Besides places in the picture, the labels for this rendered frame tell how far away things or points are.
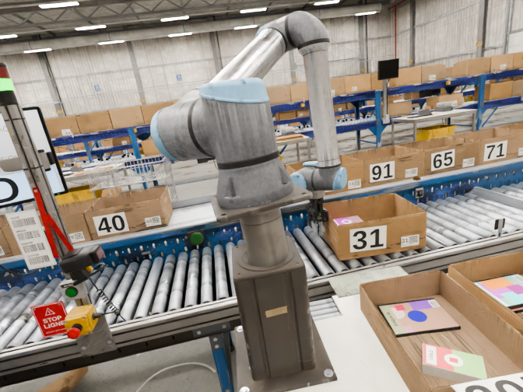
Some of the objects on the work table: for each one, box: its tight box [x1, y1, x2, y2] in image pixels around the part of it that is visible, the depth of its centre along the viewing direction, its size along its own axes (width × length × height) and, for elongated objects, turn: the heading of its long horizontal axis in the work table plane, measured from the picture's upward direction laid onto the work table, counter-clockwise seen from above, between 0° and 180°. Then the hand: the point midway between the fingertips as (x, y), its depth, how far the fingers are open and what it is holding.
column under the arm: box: [231, 236, 338, 392], centre depth 83 cm, size 26×26×33 cm
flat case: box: [377, 298, 461, 338], centre depth 91 cm, size 14×19×2 cm
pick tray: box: [360, 270, 523, 392], centre depth 81 cm, size 28×38×10 cm
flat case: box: [472, 273, 523, 310], centre depth 94 cm, size 14×19×2 cm
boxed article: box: [422, 343, 487, 383], centre depth 73 cm, size 7×13×4 cm, turn 87°
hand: (317, 232), depth 147 cm, fingers closed
